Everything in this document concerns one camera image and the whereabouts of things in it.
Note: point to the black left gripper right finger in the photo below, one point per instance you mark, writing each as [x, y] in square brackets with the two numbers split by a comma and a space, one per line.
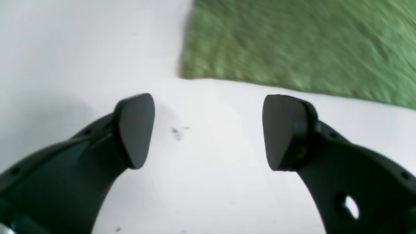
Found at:
[356, 190]

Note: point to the olive green T-shirt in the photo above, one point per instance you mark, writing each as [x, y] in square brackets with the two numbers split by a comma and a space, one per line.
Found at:
[362, 49]

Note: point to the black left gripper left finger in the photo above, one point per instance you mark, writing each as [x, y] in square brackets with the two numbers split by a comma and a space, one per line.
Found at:
[60, 189]

